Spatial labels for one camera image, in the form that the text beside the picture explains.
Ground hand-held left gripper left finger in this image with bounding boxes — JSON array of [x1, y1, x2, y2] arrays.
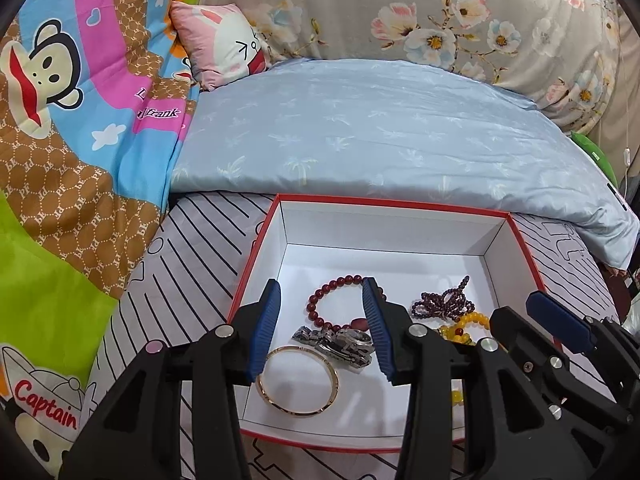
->
[[59, 278, 282, 480]]

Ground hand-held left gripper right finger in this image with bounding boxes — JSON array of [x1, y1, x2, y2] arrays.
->
[[360, 277, 601, 480]]

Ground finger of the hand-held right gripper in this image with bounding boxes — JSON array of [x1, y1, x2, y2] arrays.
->
[[524, 290, 640, 386], [490, 306, 632, 429]]

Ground silver wristwatch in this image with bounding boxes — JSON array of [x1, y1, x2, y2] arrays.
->
[[291, 324, 376, 370]]

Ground dark red bead bracelet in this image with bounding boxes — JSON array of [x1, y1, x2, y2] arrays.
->
[[305, 274, 373, 333]]

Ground purple bead bracelet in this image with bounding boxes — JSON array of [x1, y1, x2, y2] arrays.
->
[[410, 275, 476, 320]]

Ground translucent yellow bead bracelet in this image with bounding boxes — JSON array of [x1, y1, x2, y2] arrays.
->
[[439, 311, 493, 406]]

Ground gold bangle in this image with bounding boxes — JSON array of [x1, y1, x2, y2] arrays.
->
[[255, 345, 341, 417]]

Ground red cardboard box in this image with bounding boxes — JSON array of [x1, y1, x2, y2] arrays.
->
[[226, 193, 568, 453]]

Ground green object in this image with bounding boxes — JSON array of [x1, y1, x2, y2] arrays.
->
[[570, 130, 618, 186]]

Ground light blue blanket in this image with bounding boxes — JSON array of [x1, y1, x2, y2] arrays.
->
[[170, 57, 640, 273]]

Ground cartoon monkey printed blanket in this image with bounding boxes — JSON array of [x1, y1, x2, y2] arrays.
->
[[0, 0, 211, 480]]

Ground pink cartoon pillow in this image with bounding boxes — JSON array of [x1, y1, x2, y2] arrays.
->
[[170, 1, 273, 92]]

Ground grey floral quilt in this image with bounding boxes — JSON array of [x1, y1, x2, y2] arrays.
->
[[200, 0, 626, 136]]

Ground white cable with switch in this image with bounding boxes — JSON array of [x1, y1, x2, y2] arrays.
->
[[612, 35, 633, 201]]

